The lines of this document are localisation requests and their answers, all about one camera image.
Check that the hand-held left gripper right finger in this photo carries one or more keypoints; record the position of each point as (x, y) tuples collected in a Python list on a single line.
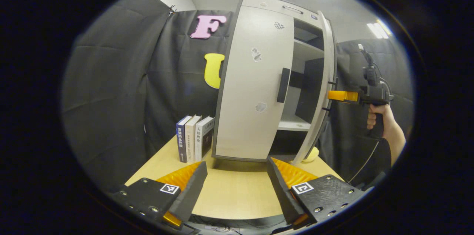
[(283, 190)]

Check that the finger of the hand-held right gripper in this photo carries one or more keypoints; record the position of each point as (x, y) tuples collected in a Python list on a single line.
[(342, 96)]

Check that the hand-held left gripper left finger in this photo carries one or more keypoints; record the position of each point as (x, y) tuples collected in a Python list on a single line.
[(190, 190)]

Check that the grey cabinet door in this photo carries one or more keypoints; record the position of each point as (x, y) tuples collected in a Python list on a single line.
[(248, 116), (320, 116)]

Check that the grey double-door shoe cabinet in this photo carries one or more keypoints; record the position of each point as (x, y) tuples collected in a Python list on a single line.
[(311, 87)]

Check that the grey cabinet drawer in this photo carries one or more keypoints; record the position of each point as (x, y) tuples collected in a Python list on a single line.
[(266, 5)]

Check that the beige book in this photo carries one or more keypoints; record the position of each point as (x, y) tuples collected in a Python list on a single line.
[(190, 142)]

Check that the blue book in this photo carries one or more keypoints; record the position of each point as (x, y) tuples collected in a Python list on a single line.
[(180, 142)]

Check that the white and black book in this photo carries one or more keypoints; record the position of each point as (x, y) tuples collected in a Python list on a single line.
[(205, 135)]

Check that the small ceiling light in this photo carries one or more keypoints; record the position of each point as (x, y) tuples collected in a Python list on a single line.
[(378, 29)]

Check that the black backdrop cloth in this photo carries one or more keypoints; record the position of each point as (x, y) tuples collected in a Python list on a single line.
[(118, 87)]

